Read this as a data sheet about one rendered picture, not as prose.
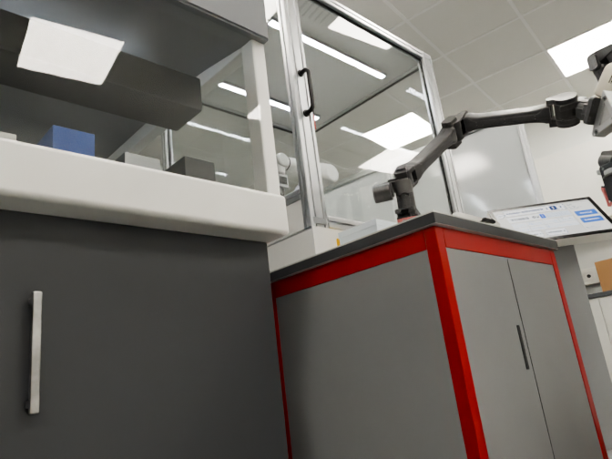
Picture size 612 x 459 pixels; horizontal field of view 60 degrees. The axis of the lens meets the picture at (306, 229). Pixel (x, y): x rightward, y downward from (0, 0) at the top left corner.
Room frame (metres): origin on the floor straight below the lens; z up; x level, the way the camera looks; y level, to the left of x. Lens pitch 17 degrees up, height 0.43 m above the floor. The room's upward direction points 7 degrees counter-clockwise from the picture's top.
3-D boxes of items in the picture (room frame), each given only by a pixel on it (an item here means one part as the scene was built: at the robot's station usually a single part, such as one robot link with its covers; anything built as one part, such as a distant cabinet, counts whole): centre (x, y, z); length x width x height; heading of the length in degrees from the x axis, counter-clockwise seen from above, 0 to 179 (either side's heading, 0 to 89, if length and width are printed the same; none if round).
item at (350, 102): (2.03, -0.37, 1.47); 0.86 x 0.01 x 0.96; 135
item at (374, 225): (1.31, -0.16, 0.79); 0.13 x 0.09 x 0.05; 46
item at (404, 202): (1.62, -0.33, 0.96); 0.10 x 0.07 x 0.07; 159
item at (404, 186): (1.62, -0.33, 1.02); 0.07 x 0.06 x 0.07; 72
